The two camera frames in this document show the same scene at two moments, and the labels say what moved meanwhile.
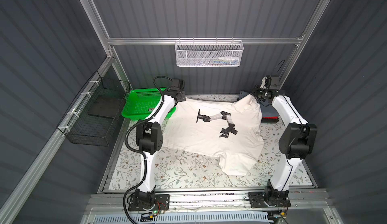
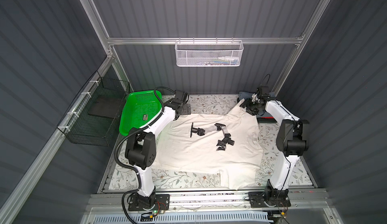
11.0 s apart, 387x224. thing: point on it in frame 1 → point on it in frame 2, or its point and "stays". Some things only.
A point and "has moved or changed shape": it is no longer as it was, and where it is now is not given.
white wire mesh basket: (208, 53) stays
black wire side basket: (94, 117) stays
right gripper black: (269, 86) → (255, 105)
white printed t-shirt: (231, 131) has moved or changed shape
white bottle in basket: (225, 58) stays
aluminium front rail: (302, 202) stays
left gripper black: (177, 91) → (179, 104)
